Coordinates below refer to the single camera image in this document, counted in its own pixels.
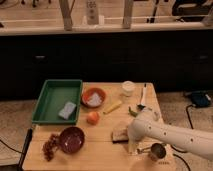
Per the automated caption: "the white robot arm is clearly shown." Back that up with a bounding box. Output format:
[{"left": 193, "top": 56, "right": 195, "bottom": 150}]
[{"left": 127, "top": 108, "right": 213, "bottom": 161}]

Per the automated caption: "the orange bowl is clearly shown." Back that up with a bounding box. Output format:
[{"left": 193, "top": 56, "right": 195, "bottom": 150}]
[{"left": 81, "top": 87, "right": 106, "bottom": 108}]

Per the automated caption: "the purple bowl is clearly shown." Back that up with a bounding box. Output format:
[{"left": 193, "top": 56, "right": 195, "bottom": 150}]
[{"left": 59, "top": 126, "right": 85, "bottom": 154}]

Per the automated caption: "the metal measuring cup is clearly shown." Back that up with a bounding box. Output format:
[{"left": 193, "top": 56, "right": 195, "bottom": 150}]
[{"left": 137, "top": 143, "right": 166, "bottom": 161}]

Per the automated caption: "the green chili pepper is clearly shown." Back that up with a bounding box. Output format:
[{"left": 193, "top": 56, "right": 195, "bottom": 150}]
[{"left": 128, "top": 107, "right": 138, "bottom": 117}]

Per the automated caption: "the orange tomato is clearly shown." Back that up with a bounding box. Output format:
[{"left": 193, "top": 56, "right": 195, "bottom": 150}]
[{"left": 86, "top": 112, "right": 100, "bottom": 125}]

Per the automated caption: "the white crumpled cloth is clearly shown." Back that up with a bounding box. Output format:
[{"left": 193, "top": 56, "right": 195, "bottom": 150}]
[{"left": 87, "top": 93, "right": 102, "bottom": 107}]

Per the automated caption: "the white plastic cup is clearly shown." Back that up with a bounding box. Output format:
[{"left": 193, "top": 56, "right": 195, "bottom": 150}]
[{"left": 122, "top": 81, "right": 135, "bottom": 97}]

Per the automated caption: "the blue sponge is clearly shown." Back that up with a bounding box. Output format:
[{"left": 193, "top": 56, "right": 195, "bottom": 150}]
[{"left": 58, "top": 102, "right": 76, "bottom": 120}]

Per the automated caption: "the dark blue floor device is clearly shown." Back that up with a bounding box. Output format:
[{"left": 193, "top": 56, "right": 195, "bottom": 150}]
[{"left": 187, "top": 91, "right": 211, "bottom": 107}]

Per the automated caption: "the bunch of red grapes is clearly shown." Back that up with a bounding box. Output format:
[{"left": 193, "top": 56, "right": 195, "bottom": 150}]
[{"left": 42, "top": 134, "right": 59, "bottom": 161}]

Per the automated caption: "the green plastic tray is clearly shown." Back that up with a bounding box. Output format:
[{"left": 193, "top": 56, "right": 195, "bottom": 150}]
[{"left": 32, "top": 79, "right": 83, "bottom": 125}]

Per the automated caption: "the white handled spoon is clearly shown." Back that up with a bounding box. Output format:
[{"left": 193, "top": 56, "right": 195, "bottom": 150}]
[{"left": 137, "top": 83, "right": 147, "bottom": 110}]

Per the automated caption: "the black cable on floor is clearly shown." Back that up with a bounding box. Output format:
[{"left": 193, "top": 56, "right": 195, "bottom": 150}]
[{"left": 169, "top": 103, "right": 198, "bottom": 171}]

